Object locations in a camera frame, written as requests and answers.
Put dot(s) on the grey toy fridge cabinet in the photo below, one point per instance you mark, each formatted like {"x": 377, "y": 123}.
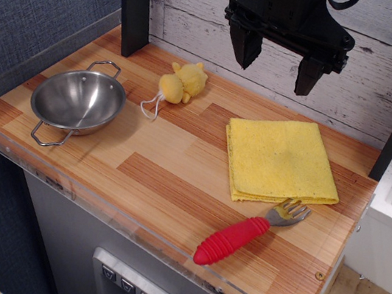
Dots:
{"x": 89, "y": 256}

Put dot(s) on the silver dispenser button panel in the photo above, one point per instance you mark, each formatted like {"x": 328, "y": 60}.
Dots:
{"x": 114, "y": 276}

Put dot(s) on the yellow towel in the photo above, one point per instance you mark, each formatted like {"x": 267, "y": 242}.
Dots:
{"x": 271, "y": 161}

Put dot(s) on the stainless steel bowl with handles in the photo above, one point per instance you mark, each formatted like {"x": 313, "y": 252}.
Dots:
{"x": 79, "y": 102}

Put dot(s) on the yellow plush toy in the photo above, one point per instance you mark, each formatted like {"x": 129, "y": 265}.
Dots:
{"x": 186, "y": 82}

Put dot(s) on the fork with red handle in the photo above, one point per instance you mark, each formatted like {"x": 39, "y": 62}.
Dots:
{"x": 224, "y": 243}

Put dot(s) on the clear acrylic edge guard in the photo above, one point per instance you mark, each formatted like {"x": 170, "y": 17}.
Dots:
{"x": 164, "y": 182}

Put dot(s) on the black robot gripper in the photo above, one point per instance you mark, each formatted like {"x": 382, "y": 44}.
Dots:
{"x": 302, "y": 26}

